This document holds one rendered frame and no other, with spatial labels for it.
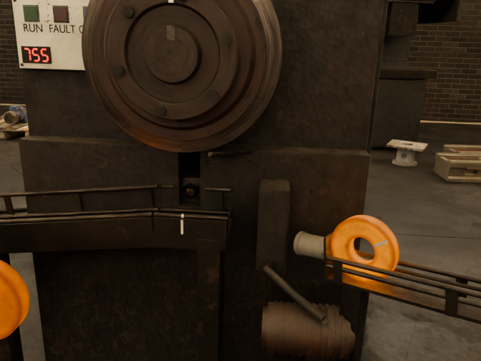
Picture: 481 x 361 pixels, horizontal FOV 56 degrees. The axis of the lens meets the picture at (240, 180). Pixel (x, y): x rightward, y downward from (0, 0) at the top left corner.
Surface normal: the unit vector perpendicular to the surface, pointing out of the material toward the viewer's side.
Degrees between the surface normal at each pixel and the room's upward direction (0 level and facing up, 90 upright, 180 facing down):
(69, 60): 90
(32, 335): 0
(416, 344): 0
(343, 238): 90
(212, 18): 90
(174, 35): 90
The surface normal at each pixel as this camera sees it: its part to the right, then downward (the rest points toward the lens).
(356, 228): -0.64, 0.22
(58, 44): -0.08, 0.29
